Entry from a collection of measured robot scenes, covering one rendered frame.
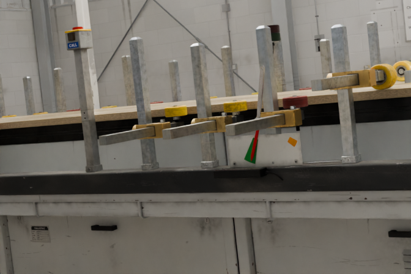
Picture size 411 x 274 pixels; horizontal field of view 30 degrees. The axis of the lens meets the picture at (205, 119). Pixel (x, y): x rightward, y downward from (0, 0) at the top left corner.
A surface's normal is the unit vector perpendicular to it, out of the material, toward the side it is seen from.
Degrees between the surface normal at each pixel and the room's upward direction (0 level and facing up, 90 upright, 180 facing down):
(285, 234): 90
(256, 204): 90
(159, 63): 90
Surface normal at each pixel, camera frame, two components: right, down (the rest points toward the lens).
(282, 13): -0.54, 0.11
